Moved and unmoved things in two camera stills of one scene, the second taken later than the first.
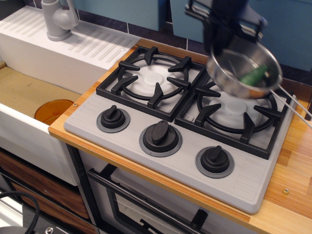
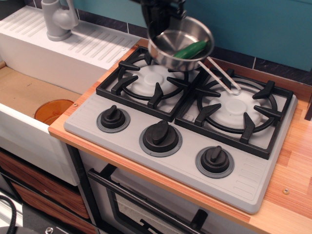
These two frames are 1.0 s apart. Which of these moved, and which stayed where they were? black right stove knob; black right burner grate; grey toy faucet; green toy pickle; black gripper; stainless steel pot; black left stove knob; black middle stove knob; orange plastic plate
Moved: green toy pickle; black gripper; stainless steel pot
Stayed: black right burner grate; black right stove knob; black left stove knob; black middle stove knob; orange plastic plate; grey toy faucet
